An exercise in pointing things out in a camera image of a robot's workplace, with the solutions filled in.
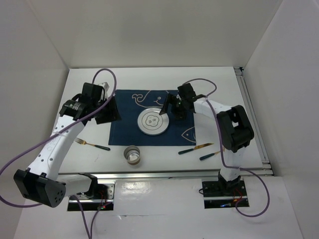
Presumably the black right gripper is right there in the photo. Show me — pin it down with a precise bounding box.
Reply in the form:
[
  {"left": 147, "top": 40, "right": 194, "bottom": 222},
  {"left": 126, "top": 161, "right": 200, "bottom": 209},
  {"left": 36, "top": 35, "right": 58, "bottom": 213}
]
[{"left": 159, "top": 93, "right": 187, "bottom": 121}]

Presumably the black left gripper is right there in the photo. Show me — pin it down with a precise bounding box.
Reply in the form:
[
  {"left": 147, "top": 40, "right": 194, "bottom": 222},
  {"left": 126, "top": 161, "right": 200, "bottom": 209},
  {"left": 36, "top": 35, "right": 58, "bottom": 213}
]
[{"left": 92, "top": 96, "right": 122, "bottom": 124}]

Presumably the white round plate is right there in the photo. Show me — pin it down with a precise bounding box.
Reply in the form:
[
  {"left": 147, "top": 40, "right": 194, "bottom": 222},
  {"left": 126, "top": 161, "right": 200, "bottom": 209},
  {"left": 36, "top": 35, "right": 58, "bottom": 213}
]
[{"left": 137, "top": 108, "right": 169, "bottom": 135}]

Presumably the dark blue fish placemat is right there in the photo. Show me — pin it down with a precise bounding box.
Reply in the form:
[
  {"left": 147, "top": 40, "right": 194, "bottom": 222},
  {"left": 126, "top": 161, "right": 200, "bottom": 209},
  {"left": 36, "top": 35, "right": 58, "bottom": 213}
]
[{"left": 109, "top": 90, "right": 196, "bottom": 146}]

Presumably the gold fork green handle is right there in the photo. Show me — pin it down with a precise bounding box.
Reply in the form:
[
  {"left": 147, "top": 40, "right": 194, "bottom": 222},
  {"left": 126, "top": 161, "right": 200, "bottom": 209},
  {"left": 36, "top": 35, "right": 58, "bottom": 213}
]
[{"left": 74, "top": 138, "right": 111, "bottom": 151}]

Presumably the metal cup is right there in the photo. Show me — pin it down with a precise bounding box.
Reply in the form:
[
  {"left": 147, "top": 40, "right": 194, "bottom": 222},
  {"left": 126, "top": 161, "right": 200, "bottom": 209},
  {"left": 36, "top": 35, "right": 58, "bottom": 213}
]
[{"left": 124, "top": 145, "right": 141, "bottom": 165}]

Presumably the gold knife green handle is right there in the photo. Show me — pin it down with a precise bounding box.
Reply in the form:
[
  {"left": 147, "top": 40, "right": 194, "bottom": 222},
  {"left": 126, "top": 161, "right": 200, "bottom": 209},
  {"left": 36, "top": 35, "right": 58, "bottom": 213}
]
[{"left": 178, "top": 143, "right": 214, "bottom": 155}]

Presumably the gold spoon green handle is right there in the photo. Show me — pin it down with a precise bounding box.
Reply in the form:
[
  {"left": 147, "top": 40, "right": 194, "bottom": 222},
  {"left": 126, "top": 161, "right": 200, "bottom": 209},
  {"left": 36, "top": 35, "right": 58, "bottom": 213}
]
[{"left": 199, "top": 151, "right": 220, "bottom": 161}]

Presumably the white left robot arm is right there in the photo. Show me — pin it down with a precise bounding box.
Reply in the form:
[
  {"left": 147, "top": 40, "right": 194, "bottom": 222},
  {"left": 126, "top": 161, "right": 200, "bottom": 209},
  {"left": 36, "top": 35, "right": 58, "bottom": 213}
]
[{"left": 13, "top": 82, "right": 121, "bottom": 208}]

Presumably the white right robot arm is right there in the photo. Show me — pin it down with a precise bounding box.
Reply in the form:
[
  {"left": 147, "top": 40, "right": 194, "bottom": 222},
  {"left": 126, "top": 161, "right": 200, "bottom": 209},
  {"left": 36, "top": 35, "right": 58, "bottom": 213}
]
[{"left": 159, "top": 83, "right": 254, "bottom": 195}]

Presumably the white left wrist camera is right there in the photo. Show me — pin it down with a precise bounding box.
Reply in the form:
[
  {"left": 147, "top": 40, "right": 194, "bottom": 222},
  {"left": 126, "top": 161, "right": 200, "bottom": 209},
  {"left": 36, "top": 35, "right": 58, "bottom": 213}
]
[{"left": 98, "top": 82, "right": 110, "bottom": 93}]

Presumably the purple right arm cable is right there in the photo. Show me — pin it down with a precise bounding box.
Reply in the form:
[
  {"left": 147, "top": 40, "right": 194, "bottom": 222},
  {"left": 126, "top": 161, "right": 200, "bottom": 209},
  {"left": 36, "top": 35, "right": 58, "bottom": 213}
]
[{"left": 183, "top": 78, "right": 271, "bottom": 218}]

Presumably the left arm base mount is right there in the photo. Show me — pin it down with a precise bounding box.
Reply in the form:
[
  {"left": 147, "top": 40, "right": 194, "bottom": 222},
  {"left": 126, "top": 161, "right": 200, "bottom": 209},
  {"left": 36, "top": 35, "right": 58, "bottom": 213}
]
[{"left": 75, "top": 180, "right": 115, "bottom": 212}]

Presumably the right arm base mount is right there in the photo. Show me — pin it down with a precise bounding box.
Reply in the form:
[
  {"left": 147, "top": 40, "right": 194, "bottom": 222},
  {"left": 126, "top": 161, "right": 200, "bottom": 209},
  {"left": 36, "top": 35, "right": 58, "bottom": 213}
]
[{"left": 198, "top": 180, "right": 249, "bottom": 209}]

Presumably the aluminium frame rail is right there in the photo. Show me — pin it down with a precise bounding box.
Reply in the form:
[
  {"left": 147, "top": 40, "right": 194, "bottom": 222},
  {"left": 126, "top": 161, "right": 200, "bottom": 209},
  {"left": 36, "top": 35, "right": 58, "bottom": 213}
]
[{"left": 59, "top": 67, "right": 272, "bottom": 178}]

